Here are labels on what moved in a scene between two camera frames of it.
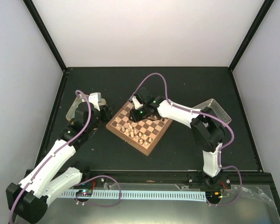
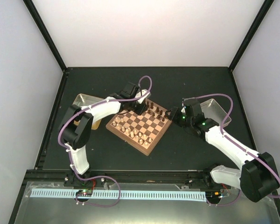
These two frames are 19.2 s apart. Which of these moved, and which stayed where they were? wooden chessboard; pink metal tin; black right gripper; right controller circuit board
Moved: black right gripper
Stayed: right controller circuit board; wooden chessboard; pink metal tin
